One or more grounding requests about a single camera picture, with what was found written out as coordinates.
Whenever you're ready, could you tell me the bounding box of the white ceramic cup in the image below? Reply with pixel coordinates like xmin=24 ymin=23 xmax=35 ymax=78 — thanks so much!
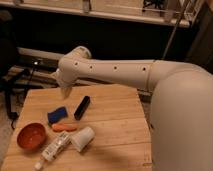
xmin=70 ymin=127 xmax=95 ymax=152

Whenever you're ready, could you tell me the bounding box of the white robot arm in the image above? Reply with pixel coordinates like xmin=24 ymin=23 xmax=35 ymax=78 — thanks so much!
xmin=56 ymin=46 xmax=213 ymax=171

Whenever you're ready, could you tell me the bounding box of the black rectangular block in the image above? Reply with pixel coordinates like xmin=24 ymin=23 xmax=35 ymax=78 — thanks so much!
xmin=74 ymin=96 xmax=90 ymax=120

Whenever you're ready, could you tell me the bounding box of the blue sponge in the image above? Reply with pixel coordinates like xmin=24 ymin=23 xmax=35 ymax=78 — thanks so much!
xmin=47 ymin=107 xmax=68 ymax=124

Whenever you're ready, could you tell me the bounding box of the orange carrot toy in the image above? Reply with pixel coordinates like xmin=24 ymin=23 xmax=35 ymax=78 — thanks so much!
xmin=51 ymin=123 xmax=77 ymax=132

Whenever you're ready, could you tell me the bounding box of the black chair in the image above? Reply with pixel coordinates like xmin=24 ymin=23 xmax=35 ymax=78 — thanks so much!
xmin=0 ymin=10 xmax=39 ymax=129

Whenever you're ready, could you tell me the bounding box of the white tube bottle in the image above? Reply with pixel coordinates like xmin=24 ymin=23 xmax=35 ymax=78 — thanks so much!
xmin=34 ymin=131 xmax=70 ymax=171

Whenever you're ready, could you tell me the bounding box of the orange bowl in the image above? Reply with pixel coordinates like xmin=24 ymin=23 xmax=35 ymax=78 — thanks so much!
xmin=17 ymin=123 xmax=47 ymax=151

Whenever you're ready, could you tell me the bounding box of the metal pole stand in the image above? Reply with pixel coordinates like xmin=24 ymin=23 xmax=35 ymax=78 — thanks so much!
xmin=161 ymin=0 xmax=190 ymax=60

